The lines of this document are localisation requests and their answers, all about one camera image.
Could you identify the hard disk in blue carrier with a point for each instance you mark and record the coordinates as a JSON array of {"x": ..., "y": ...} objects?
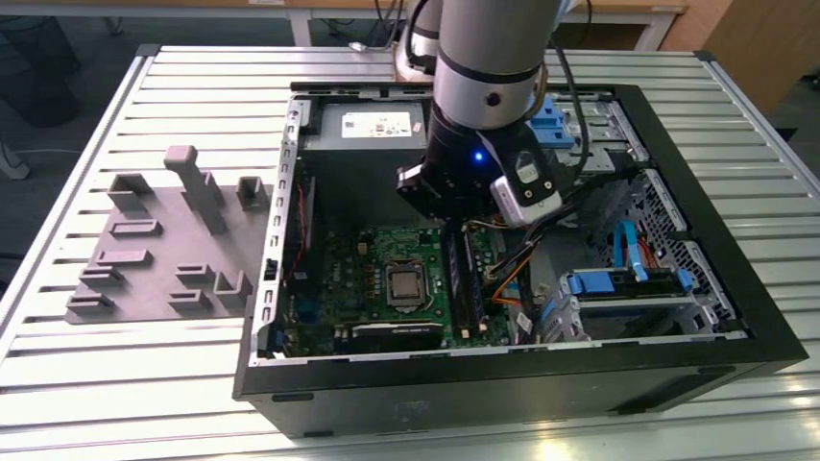
[{"x": 592, "y": 283}]

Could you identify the silver drive cage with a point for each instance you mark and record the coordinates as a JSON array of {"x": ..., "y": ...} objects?
[{"x": 614, "y": 120}]

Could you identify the black graphics card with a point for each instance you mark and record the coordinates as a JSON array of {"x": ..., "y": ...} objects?
[{"x": 397, "y": 336}]

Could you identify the CPU socket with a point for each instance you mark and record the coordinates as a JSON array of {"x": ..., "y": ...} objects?
[{"x": 406, "y": 262}]

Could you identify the grey power supply unit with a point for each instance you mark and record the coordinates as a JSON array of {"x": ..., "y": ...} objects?
[{"x": 358, "y": 182}]

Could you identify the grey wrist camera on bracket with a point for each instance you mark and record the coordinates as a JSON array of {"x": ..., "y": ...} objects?
[{"x": 528, "y": 211}]

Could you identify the blue drive carrier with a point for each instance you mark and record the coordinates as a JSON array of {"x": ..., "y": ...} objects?
[{"x": 560, "y": 134}]

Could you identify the black open PC case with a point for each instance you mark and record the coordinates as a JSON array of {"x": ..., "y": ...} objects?
[{"x": 448, "y": 384}]

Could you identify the silver disk bay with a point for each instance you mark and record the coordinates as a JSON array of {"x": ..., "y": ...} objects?
[{"x": 640, "y": 302}]

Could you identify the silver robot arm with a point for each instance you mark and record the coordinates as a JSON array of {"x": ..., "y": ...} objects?
[{"x": 486, "y": 57}]

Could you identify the green motherboard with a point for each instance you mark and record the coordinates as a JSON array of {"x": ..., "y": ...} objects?
[{"x": 349, "y": 249}]

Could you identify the grey parts rack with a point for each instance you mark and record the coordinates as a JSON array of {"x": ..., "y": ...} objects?
[{"x": 166, "y": 230}]

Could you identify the black bin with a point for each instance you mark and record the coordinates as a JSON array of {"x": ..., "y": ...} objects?
[{"x": 34, "y": 72}]

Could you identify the white stand foot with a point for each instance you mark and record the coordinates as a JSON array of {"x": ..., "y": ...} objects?
[{"x": 13, "y": 168}]

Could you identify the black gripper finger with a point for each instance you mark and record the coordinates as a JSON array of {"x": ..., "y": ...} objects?
[{"x": 418, "y": 189}]

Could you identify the wooden cabinet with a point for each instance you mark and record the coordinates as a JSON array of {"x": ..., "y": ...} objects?
[{"x": 749, "y": 43}]

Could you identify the silver CPU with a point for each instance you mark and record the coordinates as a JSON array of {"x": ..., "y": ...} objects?
[{"x": 405, "y": 285}]

